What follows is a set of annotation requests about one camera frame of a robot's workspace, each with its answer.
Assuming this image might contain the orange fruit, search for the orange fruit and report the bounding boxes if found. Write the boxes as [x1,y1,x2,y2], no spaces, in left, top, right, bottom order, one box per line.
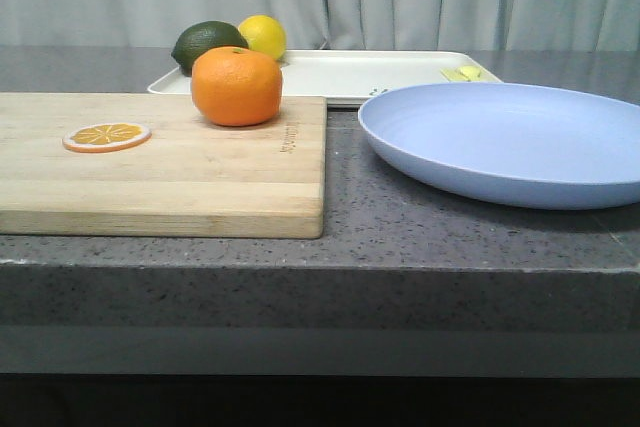
[191,46,283,127]

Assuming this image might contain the light blue plate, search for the light blue plate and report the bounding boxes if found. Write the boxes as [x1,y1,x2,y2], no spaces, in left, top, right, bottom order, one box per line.
[358,83,639,210]

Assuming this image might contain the white rectangular tray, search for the white rectangular tray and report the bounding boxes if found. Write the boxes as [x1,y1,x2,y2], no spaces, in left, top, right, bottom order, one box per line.
[146,49,505,109]

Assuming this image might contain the wooden cutting board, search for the wooden cutting board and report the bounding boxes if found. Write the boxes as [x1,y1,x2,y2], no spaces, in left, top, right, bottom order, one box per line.
[1,92,327,239]

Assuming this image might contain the yellow lemon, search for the yellow lemon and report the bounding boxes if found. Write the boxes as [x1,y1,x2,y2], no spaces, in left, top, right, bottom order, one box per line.
[238,15,287,60]

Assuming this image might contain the pale yellow knife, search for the pale yellow knife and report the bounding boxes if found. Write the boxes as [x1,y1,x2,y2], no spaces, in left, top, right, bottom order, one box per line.
[440,68,469,82]

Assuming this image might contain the pale yellow spoon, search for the pale yellow spoon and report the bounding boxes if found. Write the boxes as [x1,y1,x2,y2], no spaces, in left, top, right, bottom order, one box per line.
[457,65,483,82]

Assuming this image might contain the dark green lime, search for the dark green lime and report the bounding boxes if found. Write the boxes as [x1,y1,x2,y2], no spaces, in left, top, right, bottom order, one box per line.
[171,20,248,77]

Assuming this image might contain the orange slice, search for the orange slice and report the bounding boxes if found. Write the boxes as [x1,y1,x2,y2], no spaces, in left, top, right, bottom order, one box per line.
[62,122,152,153]

